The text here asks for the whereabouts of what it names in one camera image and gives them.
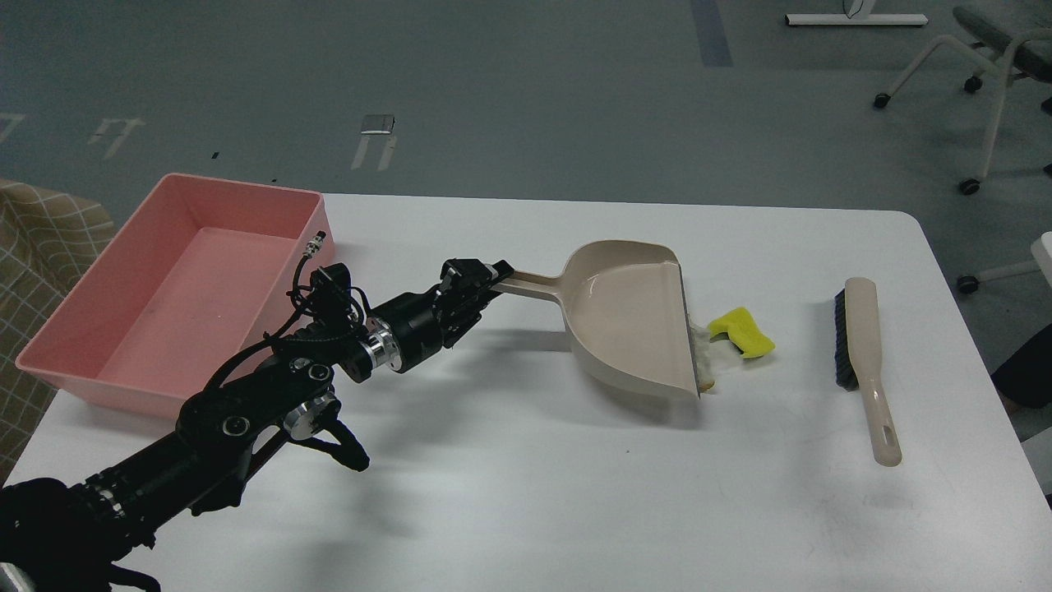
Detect beige plastic dustpan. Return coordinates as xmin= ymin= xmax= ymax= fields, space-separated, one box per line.
xmin=495 ymin=239 xmax=713 ymax=399

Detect pink plastic bin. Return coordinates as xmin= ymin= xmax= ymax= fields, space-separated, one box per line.
xmin=16 ymin=173 xmax=330 ymax=419

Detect yellow sponge piece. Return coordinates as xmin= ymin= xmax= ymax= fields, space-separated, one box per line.
xmin=706 ymin=307 xmax=777 ymax=359

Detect grey office chair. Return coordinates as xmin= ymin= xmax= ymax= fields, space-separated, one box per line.
xmin=873 ymin=1 xmax=1051 ymax=196

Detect metal floor plate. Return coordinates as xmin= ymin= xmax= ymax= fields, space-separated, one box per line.
xmin=358 ymin=113 xmax=397 ymax=136

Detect beige hand brush black bristles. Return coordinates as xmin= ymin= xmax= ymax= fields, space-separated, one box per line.
xmin=833 ymin=275 xmax=902 ymax=467

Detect white desk base bar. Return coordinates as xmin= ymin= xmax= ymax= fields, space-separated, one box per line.
xmin=784 ymin=1 xmax=930 ymax=27

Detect seated person white shirt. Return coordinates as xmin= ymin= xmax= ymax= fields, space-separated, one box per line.
xmin=990 ymin=325 xmax=1051 ymax=414

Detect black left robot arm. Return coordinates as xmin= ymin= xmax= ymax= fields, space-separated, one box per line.
xmin=2 ymin=232 xmax=514 ymax=591

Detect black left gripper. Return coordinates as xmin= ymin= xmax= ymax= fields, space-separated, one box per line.
xmin=373 ymin=258 xmax=514 ymax=373

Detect beige checkered cloth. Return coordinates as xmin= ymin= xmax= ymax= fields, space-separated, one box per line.
xmin=1 ymin=179 xmax=115 ymax=481

